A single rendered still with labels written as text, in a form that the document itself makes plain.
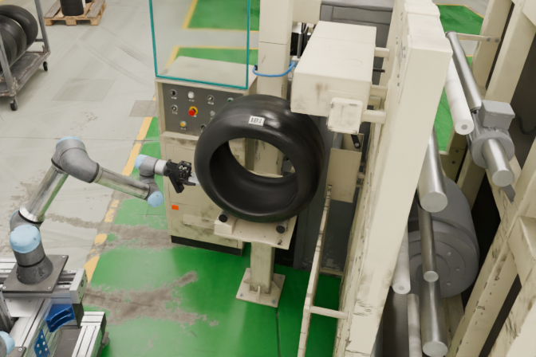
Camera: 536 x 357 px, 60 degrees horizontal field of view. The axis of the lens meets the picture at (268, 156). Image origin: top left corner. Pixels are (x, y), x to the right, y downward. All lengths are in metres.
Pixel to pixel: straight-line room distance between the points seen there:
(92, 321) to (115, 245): 0.86
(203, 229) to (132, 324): 0.75
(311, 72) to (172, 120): 1.54
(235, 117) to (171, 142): 1.05
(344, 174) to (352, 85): 0.88
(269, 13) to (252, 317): 1.80
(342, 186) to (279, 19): 0.86
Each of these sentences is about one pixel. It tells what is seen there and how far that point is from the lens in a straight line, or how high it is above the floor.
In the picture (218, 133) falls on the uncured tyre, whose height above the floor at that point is 1.37.
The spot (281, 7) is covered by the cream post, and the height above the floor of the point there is 1.82.
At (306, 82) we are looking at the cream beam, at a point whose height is 1.75.
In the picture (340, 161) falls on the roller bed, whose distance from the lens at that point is 2.26.
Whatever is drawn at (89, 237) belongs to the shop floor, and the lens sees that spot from 3.62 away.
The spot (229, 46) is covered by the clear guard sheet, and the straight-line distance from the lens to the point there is 2.55.
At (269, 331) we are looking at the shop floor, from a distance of 2.92.
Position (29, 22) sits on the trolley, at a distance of 6.17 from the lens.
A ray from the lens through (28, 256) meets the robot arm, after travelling 2.27.
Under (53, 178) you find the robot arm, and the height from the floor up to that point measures 1.12.
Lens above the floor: 2.33
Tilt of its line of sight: 32 degrees down
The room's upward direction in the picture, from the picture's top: 3 degrees clockwise
